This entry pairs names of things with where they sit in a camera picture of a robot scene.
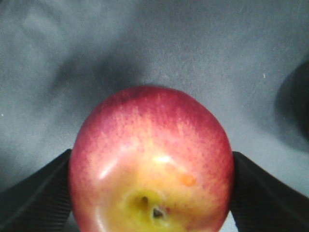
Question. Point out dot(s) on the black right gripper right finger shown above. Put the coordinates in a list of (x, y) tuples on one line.
[(262, 203)]

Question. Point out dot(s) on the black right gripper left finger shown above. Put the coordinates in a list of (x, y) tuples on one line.
[(39, 203)]

